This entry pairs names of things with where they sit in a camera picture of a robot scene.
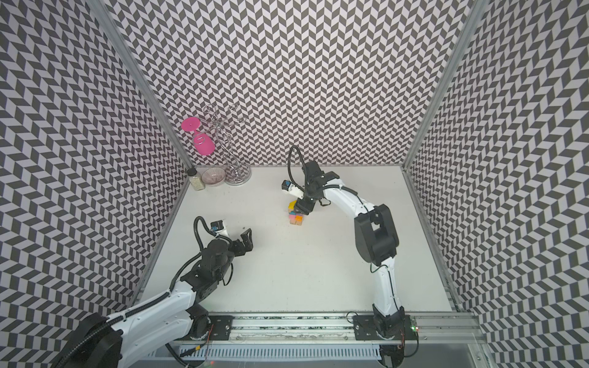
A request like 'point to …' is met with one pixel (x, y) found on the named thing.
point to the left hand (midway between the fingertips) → (241, 233)
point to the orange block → (298, 220)
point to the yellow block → (291, 205)
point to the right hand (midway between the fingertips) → (300, 207)
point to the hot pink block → (292, 218)
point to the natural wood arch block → (291, 212)
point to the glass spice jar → (195, 179)
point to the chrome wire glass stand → (236, 172)
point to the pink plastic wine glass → (203, 144)
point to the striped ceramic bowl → (213, 176)
